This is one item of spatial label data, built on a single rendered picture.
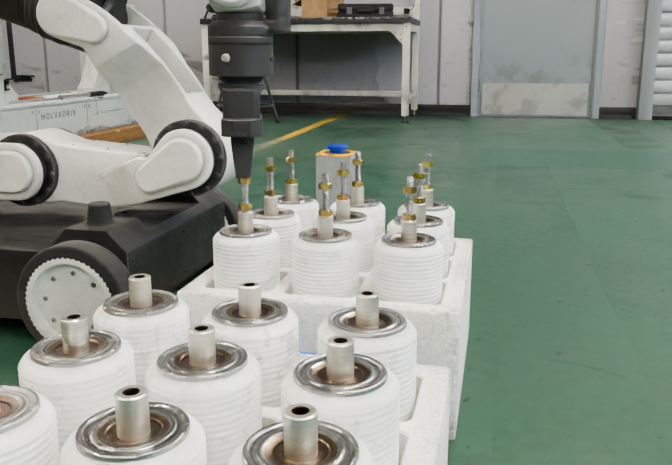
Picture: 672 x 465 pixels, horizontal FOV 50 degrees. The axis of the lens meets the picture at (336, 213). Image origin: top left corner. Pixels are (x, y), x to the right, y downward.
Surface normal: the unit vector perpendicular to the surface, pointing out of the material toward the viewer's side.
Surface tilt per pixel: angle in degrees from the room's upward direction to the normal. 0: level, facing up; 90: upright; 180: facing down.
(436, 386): 0
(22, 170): 90
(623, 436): 0
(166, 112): 90
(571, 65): 90
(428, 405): 0
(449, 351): 90
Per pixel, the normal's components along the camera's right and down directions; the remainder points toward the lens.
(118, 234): 0.69, -0.65
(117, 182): -0.56, 0.35
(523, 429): 0.00, -0.98
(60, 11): -0.22, 0.21
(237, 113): 0.11, 0.22
